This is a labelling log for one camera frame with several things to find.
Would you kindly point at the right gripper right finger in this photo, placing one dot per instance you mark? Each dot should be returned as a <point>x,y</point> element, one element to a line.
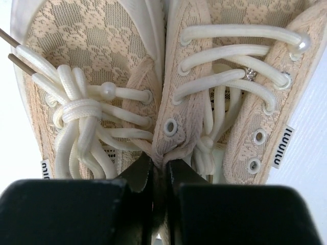
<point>204,213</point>

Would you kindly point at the beige lace sneaker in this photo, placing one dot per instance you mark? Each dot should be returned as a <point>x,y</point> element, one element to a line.
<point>235,70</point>
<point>90,77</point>

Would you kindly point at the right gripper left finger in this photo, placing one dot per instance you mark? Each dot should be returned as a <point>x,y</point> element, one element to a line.
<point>117,211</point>

